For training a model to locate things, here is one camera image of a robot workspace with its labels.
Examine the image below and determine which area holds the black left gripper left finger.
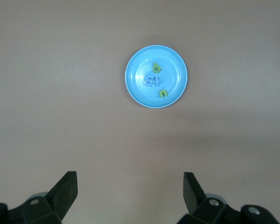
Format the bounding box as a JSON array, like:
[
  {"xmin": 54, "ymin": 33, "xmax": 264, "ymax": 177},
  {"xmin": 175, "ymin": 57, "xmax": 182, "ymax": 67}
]
[{"xmin": 0, "ymin": 171, "xmax": 78, "ymax": 224}]

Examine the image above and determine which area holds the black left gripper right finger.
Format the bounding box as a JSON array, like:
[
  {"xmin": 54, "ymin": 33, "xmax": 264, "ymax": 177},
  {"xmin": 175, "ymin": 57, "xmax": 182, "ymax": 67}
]
[{"xmin": 177, "ymin": 172, "xmax": 280, "ymax": 224}]

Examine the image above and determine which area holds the blue letter m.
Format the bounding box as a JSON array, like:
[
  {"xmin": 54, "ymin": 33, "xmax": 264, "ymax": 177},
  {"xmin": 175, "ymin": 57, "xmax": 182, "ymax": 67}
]
[{"xmin": 144, "ymin": 73, "xmax": 156, "ymax": 87}]

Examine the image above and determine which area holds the brown table cover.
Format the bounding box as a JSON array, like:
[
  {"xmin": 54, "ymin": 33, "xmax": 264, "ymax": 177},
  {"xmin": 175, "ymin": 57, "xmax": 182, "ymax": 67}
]
[{"xmin": 0, "ymin": 0, "xmax": 280, "ymax": 224}]

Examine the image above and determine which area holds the blue plate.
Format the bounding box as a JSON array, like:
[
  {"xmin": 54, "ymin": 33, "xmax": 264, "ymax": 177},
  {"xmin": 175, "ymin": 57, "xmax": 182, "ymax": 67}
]
[{"xmin": 125, "ymin": 44, "xmax": 189, "ymax": 109}]

